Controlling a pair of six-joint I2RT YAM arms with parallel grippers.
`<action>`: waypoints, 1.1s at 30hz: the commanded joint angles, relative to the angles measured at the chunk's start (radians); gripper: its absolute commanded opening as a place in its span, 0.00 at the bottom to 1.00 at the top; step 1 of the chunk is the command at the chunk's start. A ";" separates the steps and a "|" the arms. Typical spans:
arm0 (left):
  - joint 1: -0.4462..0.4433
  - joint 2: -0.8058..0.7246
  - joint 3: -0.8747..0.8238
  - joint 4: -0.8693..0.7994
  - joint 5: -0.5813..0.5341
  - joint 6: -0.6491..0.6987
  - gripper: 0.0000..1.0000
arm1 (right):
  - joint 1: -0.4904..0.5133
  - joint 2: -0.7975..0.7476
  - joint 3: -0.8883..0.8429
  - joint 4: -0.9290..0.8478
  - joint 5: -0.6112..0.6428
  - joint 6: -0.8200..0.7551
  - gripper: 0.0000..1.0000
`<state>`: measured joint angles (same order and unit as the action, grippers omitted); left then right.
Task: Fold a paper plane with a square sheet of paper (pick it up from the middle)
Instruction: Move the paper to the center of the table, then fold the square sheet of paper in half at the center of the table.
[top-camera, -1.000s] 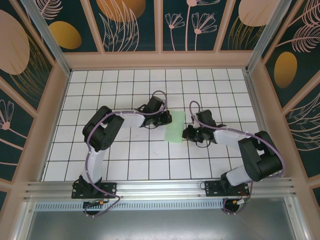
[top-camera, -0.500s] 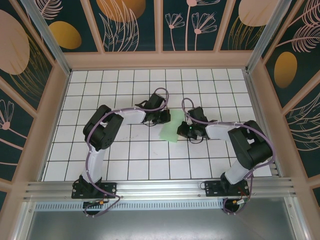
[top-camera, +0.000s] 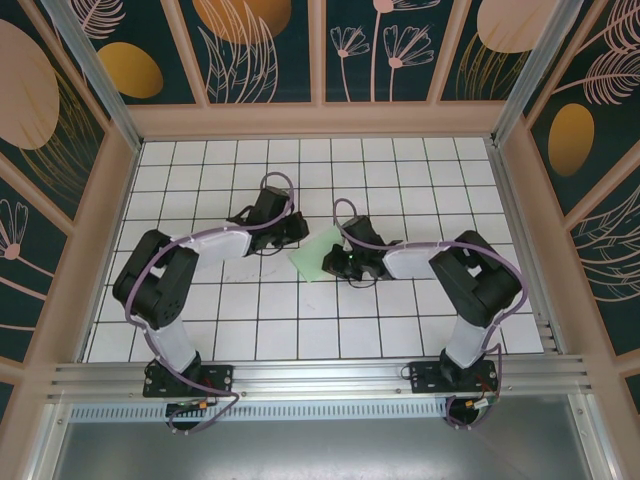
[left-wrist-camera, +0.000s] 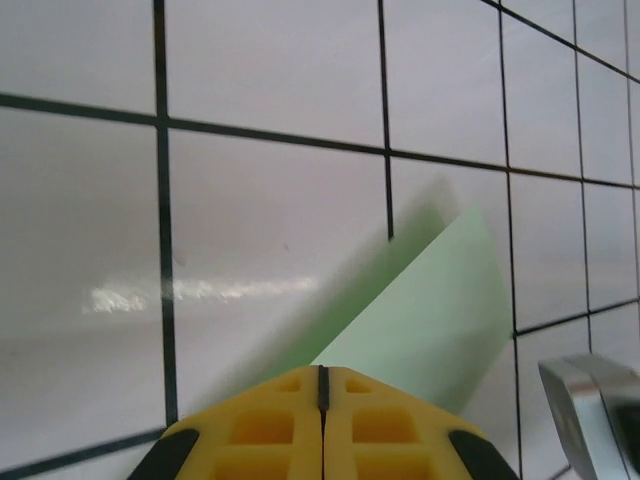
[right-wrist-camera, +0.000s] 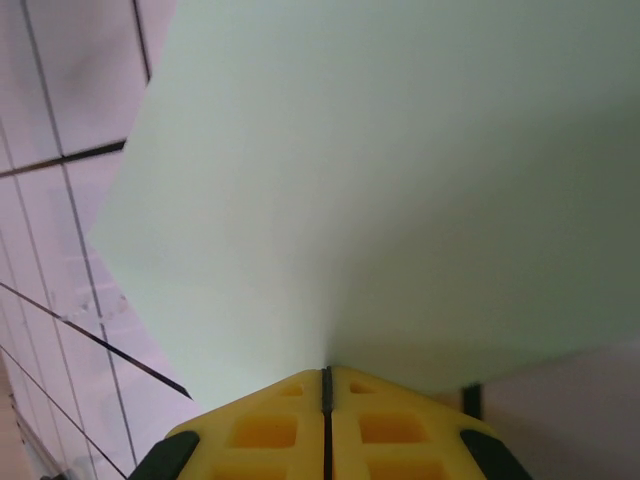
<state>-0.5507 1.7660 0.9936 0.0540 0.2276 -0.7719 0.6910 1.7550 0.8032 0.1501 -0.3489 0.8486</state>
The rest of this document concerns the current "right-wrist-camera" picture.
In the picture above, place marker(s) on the light green paper sheet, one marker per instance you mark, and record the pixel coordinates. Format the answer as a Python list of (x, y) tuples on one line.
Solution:
[(375, 175)]

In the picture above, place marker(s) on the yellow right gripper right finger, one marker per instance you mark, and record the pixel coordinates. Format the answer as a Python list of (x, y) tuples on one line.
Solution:
[(390, 435)]

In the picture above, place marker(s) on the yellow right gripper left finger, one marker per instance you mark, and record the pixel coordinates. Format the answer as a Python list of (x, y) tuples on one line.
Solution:
[(260, 435)]

